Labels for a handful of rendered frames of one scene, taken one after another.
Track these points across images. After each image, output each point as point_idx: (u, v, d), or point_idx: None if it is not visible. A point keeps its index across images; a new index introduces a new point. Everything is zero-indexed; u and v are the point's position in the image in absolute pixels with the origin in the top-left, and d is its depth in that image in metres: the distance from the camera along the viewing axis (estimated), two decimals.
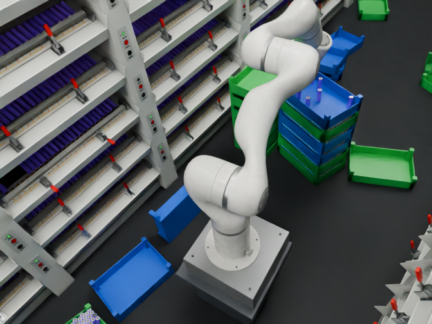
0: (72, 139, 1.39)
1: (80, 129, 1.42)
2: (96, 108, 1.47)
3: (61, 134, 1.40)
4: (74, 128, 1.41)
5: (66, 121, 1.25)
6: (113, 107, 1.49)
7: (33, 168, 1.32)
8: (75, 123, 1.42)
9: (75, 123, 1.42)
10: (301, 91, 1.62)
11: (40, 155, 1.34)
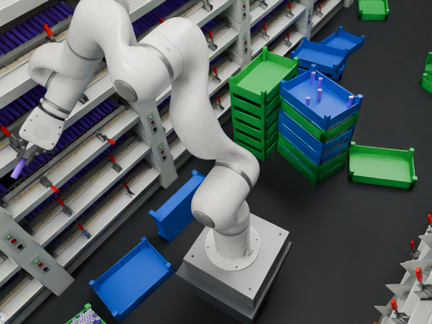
0: (72, 139, 1.39)
1: (80, 129, 1.42)
2: (96, 108, 1.47)
3: (61, 134, 1.40)
4: (74, 128, 1.41)
5: (66, 121, 1.25)
6: (113, 107, 1.49)
7: (33, 168, 1.32)
8: (75, 123, 1.42)
9: (75, 123, 1.42)
10: (23, 161, 1.08)
11: (40, 155, 1.34)
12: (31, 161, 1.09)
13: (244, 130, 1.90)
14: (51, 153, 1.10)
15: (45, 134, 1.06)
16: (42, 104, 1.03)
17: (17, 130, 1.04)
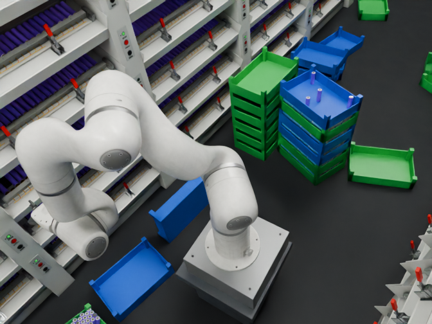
0: None
1: (80, 129, 1.42)
2: None
3: None
4: (74, 128, 1.41)
5: (66, 121, 1.25)
6: None
7: None
8: (75, 123, 1.42)
9: (75, 123, 1.42)
10: (18, 178, 1.29)
11: None
12: (29, 205, 1.13)
13: (244, 130, 1.90)
14: (28, 220, 1.09)
15: (46, 209, 1.07)
16: None
17: None
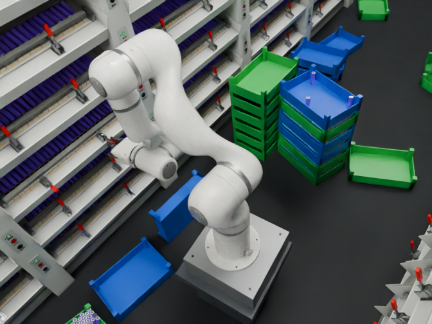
0: (72, 139, 1.39)
1: (80, 129, 1.42)
2: (96, 108, 1.47)
3: (61, 134, 1.40)
4: (74, 128, 1.41)
5: (66, 121, 1.25)
6: None
7: (33, 168, 1.32)
8: (75, 123, 1.42)
9: (75, 123, 1.42)
10: (18, 178, 1.29)
11: (40, 155, 1.34)
12: None
13: (244, 130, 1.90)
14: None
15: None
16: (135, 166, 1.30)
17: (112, 157, 1.34)
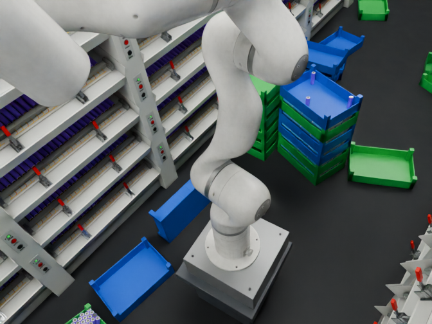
0: (69, 137, 1.40)
1: (77, 126, 1.42)
2: None
3: None
4: (71, 125, 1.42)
5: (66, 121, 1.25)
6: (110, 104, 1.49)
7: (30, 165, 1.32)
8: None
9: None
10: (15, 175, 1.29)
11: (36, 152, 1.34)
12: None
13: None
14: None
15: None
16: None
17: None
